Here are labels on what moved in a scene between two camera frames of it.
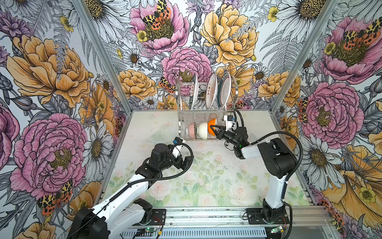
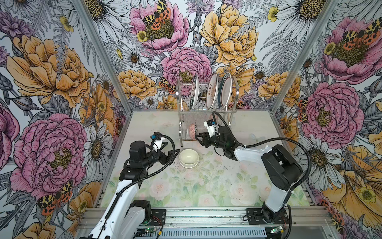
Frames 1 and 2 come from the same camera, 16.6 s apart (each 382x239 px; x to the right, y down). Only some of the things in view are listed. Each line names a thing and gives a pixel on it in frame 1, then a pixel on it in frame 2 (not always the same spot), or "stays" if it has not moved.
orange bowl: x=211 y=122 to x=187 y=166
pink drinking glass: x=212 y=116 stays
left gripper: x=179 y=165 to x=163 y=160
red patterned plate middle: x=211 y=90 stays
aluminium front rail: x=298 y=216 stays
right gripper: x=220 y=134 to x=205 y=141
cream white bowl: x=202 y=130 to x=189 y=157
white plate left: x=196 y=89 stays
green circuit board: x=151 y=229 stays
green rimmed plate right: x=224 y=89 stays
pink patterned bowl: x=192 y=131 stays
